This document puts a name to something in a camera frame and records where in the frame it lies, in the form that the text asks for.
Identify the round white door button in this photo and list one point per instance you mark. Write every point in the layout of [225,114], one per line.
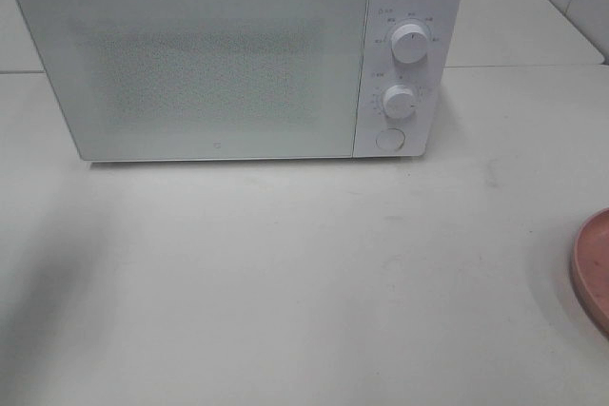
[390,140]

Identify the white dial knob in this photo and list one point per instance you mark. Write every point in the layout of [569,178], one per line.
[409,42]
[399,102]

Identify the pink round plate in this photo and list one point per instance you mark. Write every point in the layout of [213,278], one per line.
[589,268]

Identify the white microwave door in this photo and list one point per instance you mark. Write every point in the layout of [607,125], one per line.
[152,80]

